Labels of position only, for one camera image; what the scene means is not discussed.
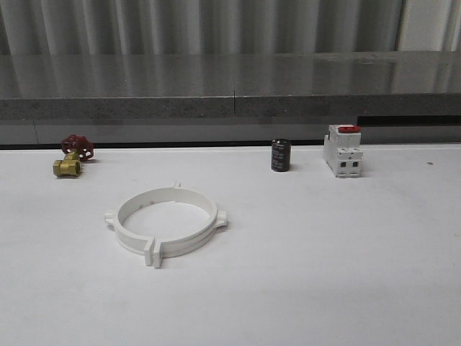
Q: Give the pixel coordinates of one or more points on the white half pipe clamp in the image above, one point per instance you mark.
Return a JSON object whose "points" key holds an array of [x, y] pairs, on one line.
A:
{"points": [[190, 241], [131, 241]]}

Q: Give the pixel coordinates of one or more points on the black cylindrical capacitor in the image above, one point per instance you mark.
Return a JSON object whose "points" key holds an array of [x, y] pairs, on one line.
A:
{"points": [[281, 152]]}

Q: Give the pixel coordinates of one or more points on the grey stone ledge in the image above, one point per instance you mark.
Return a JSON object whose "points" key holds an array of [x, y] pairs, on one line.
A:
{"points": [[174, 100]]}

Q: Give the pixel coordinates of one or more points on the brass valve red handwheel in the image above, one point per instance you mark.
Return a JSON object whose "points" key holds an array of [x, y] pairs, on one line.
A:
{"points": [[77, 149]]}

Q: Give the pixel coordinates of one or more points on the white circuit breaker red switch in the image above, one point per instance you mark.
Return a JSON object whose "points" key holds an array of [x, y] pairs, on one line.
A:
{"points": [[341, 150]]}

